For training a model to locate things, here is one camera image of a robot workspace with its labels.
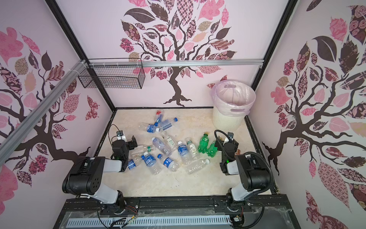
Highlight square clear bottle green ring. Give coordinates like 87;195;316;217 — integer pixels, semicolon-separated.
134;144;155;155

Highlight Pepsi label water bottle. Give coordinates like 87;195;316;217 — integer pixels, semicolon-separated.
127;155;143;170

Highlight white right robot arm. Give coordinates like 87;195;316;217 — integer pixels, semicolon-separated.
215;139;274;212

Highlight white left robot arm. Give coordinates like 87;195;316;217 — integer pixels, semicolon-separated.
62;136;138;215

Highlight white ribbed waste bin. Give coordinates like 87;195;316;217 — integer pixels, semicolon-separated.
212;107;245;131

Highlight pink plastic bin liner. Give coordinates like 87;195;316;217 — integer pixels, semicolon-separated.
211;80;256;117

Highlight green soda bottle right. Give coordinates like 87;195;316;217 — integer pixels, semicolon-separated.
206;141;218;157

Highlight green soda bottle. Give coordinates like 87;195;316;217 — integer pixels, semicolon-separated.
198;133;209;154
206;141;218;157

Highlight green soda bottle left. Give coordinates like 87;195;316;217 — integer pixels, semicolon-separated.
198;133;209;154

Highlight white cap blue label bottle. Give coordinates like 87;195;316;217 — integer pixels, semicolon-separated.
142;152;161;175

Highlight clear slim bottle white cap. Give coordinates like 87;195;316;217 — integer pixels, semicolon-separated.
152;137;172;156

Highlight clear empty bottle white cap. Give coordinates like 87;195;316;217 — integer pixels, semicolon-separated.
185;159;210;174

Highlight Pocari Sweat bottle blue label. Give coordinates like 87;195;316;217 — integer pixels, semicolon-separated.
177;141;191;165

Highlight clear bottle white green label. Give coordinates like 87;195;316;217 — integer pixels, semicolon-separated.
161;131;178;152

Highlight blue cap pale label bottle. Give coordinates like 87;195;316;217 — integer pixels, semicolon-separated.
157;117;178;132

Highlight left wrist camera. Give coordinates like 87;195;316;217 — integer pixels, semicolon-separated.
116;130;127;142

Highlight black corrugated cable conduit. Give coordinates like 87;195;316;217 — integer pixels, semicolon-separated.
214;129;275;198

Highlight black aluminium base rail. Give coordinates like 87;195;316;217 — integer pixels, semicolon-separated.
60;194;291;216

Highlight black wire mesh basket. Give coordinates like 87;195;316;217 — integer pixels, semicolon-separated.
78;57;145;89

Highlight white slotted cable duct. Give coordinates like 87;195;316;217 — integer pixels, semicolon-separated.
65;215;231;229

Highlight silver aluminium rail back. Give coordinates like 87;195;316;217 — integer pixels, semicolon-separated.
89;59;264;67

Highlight silver aluminium rail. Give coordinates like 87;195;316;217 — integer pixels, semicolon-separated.
89;59;264;67
1;60;87;165

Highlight silver aluminium rail left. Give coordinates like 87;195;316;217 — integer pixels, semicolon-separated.
1;60;87;165

